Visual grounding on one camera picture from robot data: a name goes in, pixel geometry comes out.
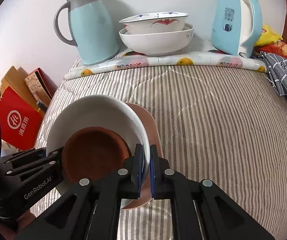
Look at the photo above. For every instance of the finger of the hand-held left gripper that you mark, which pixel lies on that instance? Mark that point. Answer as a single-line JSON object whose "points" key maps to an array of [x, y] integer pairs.
{"points": [[38, 166], [21, 158]]}

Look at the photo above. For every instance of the yellow snack packet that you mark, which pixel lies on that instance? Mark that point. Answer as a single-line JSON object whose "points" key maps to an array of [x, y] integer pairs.
{"points": [[268, 37]]}

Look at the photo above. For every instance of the small white bowl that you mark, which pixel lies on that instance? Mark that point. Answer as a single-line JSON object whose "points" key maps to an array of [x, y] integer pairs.
{"points": [[88, 112]]}

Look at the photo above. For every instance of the fruit print oilcloth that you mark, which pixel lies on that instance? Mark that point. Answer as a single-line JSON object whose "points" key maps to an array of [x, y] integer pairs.
{"points": [[158, 61]]}

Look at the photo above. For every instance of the large white porcelain bowl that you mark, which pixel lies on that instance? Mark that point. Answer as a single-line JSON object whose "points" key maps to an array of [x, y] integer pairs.
{"points": [[156, 45]]}

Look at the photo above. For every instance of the small brown dish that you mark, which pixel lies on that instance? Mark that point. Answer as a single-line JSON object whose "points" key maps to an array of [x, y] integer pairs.
{"points": [[93, 155]]}

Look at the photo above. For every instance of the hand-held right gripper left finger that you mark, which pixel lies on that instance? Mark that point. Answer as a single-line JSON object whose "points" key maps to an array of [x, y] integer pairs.
{"points": [[139, 170]]}

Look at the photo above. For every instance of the grey checked cloth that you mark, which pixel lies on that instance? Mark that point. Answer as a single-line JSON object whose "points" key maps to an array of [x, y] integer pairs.
{"points": [[283, 80]]}

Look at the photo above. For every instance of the pink plate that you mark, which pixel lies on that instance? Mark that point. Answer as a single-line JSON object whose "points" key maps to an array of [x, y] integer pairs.
{"points": [[148, 130]]}

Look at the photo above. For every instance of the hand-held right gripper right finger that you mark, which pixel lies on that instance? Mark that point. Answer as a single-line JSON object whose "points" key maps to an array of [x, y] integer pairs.
{"points": [[153, 170]]}

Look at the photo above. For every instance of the light blue electric kettle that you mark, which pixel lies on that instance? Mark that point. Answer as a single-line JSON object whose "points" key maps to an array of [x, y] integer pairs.
{"points": [[226, 35]]}

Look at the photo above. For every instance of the patterned gift box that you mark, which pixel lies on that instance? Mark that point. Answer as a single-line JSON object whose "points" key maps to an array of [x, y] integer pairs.
{"points": [[36, 85]]}

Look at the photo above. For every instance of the brown cardboard boxes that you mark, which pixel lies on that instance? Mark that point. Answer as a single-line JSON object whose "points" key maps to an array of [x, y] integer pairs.
{"points": [[13, 80]]}

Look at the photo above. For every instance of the blue patterned porcelain bowl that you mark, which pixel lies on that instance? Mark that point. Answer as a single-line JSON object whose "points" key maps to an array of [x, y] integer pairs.
{"points": [[143, 27]]}

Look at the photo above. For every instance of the red snack packet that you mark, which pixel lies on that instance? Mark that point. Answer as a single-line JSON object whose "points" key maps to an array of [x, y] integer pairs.
{"points": [[278, 48]]}

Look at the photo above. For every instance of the light blue thermos jug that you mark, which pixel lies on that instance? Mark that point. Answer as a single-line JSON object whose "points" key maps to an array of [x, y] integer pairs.
{"points": [[91, 30]]}

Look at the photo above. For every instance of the red paper box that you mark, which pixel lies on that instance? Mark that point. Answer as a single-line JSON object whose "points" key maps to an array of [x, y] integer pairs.
{"points": [[16, 122]]}

